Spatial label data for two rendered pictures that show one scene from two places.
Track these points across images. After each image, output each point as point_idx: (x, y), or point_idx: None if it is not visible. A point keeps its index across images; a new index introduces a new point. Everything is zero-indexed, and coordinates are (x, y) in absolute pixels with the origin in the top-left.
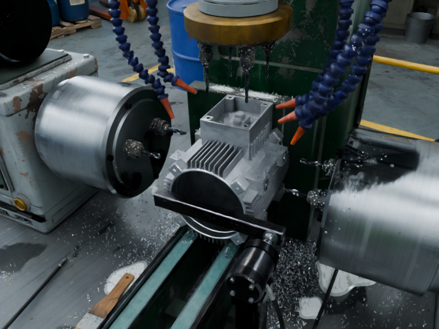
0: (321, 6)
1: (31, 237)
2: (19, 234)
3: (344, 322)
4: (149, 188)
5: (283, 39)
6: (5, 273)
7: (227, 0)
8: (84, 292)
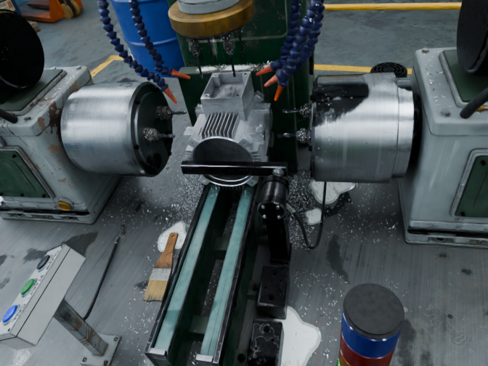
0: None
1: (81, 229)
2: (70, 230)
3: (340, 218)
4: None
5: None
6: None
7: (204, 0)
8: (144, 255)
